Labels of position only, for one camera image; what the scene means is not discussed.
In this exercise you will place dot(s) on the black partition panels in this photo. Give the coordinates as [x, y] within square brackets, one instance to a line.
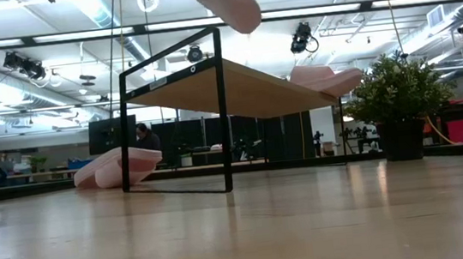
[284, 137]

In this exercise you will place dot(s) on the black monitor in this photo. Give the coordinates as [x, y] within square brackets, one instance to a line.
[103, 136]

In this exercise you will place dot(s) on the blue box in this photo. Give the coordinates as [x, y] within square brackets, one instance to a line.
[80, 163]

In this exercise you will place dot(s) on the black overhead frame bar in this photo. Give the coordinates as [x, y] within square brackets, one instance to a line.
[310, 16]

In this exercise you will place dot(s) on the person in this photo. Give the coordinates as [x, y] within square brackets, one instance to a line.
[148, 140]

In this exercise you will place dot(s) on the white ceiling vent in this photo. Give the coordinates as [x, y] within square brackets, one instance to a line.
[436, 16]

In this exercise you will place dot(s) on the black-framed wooden shelf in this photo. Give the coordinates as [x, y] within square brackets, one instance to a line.
[253, 92]

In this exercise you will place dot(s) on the pink foam slide sandal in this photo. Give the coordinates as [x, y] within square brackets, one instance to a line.
[231, 4]
[148, 157]
[330, 82]

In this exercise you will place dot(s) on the black ceiling spotlight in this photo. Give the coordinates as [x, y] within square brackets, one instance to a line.
[12, 61]
[35, 70]

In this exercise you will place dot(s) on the green potted plant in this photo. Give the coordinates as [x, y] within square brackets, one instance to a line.
[395, 86]

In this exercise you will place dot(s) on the round black ceiling lamp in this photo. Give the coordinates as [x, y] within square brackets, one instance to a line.
[194, 54]

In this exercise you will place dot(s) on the silver ceiling duct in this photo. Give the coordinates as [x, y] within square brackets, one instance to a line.
[98, 14]

